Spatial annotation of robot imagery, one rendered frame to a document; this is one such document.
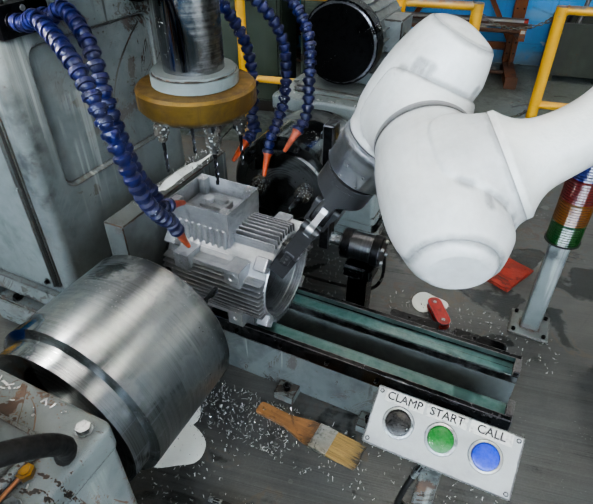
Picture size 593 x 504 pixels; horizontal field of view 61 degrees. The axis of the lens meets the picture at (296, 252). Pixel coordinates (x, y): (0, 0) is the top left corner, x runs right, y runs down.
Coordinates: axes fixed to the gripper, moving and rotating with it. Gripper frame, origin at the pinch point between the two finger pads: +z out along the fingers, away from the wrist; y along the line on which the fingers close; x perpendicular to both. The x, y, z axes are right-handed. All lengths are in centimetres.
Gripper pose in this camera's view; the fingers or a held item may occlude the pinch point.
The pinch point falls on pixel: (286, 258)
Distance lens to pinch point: 79.3
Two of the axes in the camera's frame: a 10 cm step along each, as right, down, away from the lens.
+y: -4.3, 5.4, -7.2
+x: 7.8, 6.2, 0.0
